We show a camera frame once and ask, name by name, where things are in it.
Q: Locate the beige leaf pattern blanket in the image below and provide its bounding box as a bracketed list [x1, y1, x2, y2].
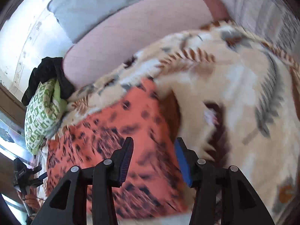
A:
[34, 19, 300, 225]

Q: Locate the striped grey cloth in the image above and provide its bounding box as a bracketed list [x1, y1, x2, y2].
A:
[234, 0, 299, 54]

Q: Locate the green white patterned cloth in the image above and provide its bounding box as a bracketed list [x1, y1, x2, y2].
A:
[24, 79, 67, 155]

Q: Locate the orange black floral garment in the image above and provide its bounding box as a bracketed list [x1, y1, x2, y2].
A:
[46, 78, 187, 219]

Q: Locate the pink quilted bedsheet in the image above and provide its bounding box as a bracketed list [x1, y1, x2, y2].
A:
[63, 0, 229, 88]

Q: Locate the person's left hand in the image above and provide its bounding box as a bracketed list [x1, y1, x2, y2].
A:
[23, 193, 41, 211]

